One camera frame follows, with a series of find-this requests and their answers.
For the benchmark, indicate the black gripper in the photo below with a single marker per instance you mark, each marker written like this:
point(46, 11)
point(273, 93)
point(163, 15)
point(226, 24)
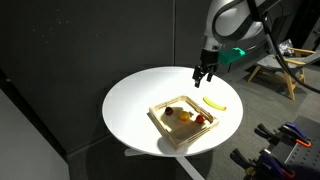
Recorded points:
point(209, 60)

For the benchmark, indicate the dark red toy plum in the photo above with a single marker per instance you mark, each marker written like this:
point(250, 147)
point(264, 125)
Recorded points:
point(169, 111)

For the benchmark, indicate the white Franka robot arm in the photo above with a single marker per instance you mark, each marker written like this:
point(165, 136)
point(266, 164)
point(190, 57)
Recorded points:
point(233, 23)

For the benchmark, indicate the yellow toy banana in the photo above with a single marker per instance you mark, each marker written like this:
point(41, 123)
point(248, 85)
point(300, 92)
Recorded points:
point(214, 104)

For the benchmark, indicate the red orange toy fruit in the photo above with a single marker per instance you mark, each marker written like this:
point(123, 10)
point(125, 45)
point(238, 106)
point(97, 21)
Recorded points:
point(200, 118)

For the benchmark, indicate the yellow toy fruit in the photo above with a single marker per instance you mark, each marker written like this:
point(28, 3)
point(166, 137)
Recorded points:
point(184, 115)

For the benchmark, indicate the wooden tray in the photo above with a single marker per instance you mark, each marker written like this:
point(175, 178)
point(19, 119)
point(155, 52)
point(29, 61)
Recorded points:
point(181, 131)

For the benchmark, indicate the wooden lounge chair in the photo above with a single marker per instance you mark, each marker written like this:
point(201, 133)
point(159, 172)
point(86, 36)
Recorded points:
point(286, 68)

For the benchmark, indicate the crumpled silver bag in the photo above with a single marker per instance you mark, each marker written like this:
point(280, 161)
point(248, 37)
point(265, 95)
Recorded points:
point(286, 47)

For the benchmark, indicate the white table base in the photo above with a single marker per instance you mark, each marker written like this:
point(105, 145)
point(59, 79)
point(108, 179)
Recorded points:
point(186, 166)

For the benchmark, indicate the purple clamp with orange tips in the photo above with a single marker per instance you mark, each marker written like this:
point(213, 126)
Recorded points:
point(293, 131)
point(266, 163)

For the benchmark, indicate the perforated metal plate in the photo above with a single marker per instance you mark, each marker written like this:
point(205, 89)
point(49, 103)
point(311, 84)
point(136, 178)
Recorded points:
point(305, 163)

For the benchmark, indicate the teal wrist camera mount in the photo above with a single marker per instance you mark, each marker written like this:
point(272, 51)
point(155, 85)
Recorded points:
point(231, 55)

